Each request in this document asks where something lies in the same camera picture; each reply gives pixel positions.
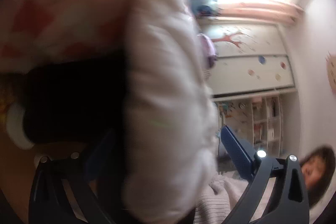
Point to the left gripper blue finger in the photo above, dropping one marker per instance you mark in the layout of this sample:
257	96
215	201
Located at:
240	151

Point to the cream quilted jacket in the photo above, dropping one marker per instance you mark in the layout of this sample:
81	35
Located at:
171	118

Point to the person's head dark hair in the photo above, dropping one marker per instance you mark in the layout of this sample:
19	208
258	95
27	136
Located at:
318	168

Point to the tree decorated wardrobe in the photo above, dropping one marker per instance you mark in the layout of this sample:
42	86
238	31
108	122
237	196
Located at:
251	58

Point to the red checkered plastic bed cover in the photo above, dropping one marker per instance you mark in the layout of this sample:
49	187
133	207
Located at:
37	31

